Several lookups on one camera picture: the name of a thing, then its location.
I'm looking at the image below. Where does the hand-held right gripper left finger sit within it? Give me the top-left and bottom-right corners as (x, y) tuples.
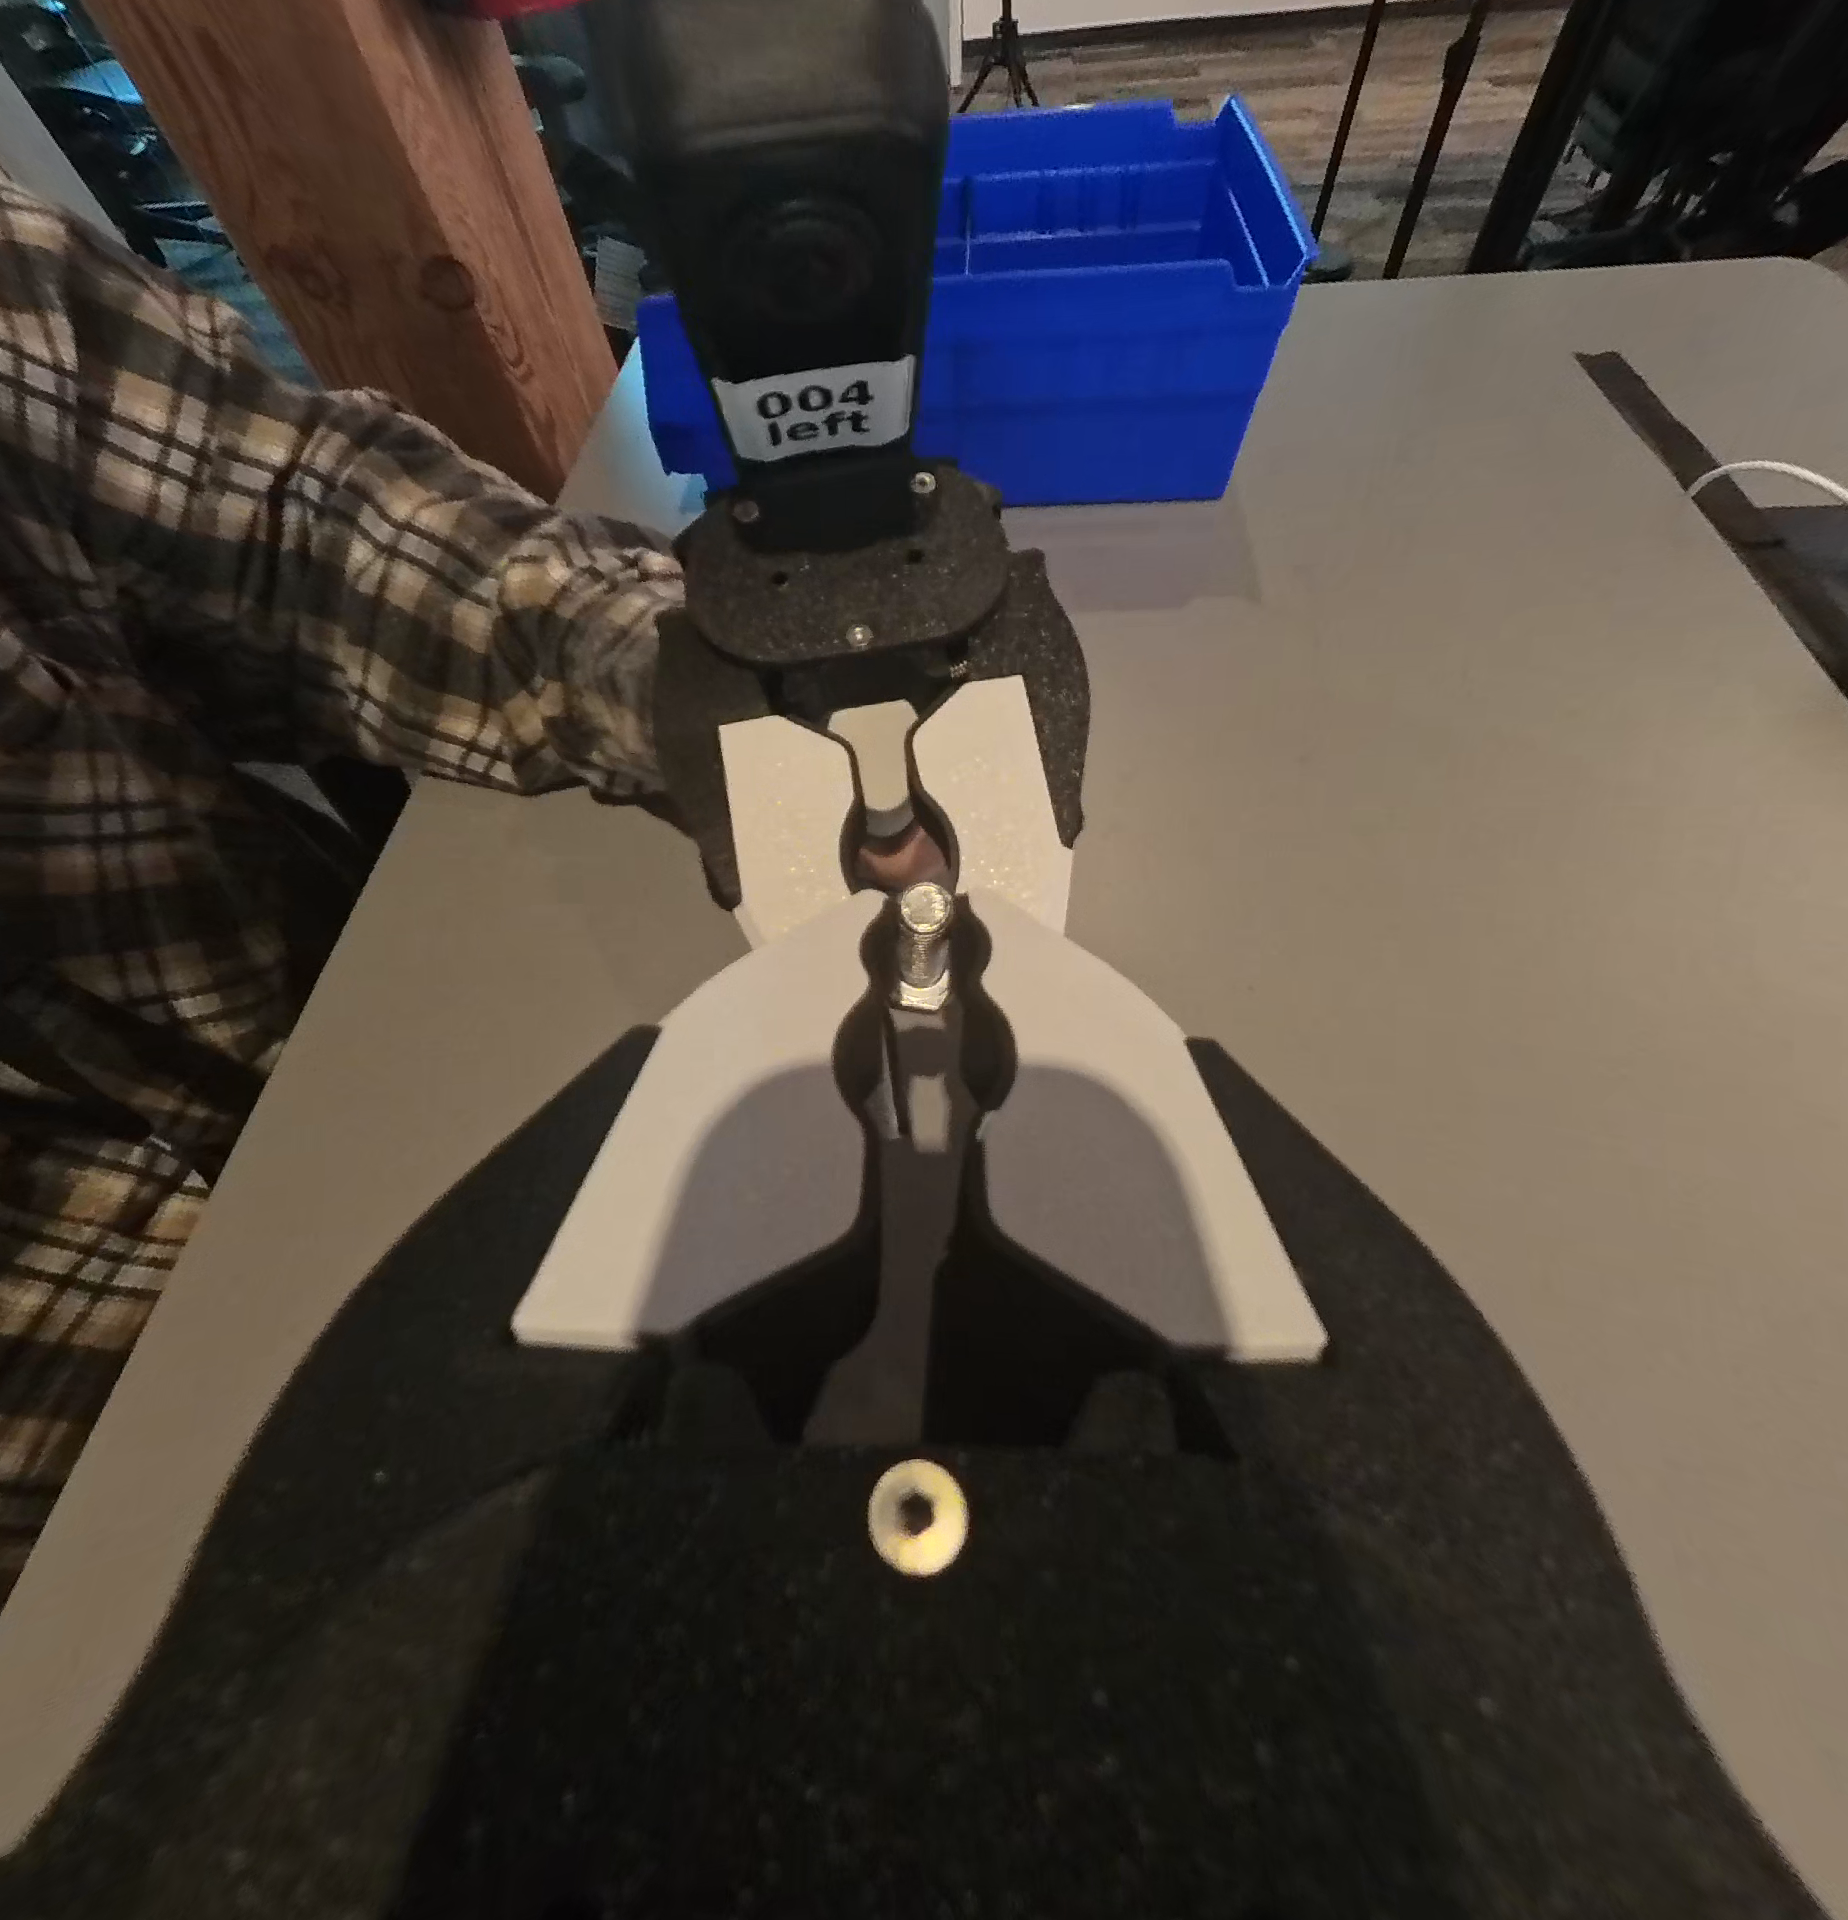
(510, 885), (899, 1352)

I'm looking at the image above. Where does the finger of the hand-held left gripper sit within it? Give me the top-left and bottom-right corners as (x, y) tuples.
(907, 672), (1079, 938)
(718, 714), (872, 953)

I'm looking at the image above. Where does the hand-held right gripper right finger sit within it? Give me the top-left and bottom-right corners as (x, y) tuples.
(945, 888), (1332, 1365)

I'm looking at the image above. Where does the silver hex bolt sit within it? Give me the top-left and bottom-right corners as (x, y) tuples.
(885, 888), (959, 1023)

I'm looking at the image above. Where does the person's left forearm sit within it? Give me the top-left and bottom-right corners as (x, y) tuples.
(0, 171), (693, 818)

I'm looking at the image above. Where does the black office chair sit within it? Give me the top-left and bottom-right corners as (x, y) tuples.
(510, 51), (642, 227)

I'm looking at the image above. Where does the blue plastic bin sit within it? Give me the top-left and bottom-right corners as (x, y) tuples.
(636, 93), (1317, 513)

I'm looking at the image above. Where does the wooden pillar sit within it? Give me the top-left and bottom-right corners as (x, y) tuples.
(82, 0), (623, 499)

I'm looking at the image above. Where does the black metal frame post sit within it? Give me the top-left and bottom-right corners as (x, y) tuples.
(1468, 0), (1601, 274)

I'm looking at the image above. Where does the white cable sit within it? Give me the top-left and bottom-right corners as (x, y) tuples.
(1686, 457), (1848, 530)

